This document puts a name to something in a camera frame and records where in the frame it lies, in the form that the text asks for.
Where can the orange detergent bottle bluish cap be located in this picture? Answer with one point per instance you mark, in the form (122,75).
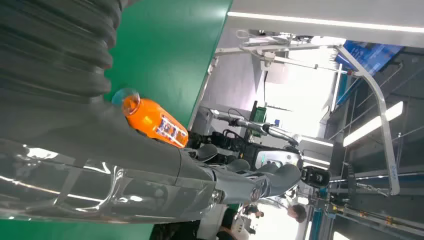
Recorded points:
(149,121)

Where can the black silver humanoid robot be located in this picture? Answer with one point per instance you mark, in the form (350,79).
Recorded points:
(238,144)

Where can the white metal gantry frame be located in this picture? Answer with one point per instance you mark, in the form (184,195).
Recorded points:
(386,132)

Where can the person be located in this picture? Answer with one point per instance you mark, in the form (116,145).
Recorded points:
(298,213)

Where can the blue display screen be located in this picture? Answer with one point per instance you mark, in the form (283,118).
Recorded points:
(367,54)

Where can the green crate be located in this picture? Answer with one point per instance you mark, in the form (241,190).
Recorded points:
(258,114)

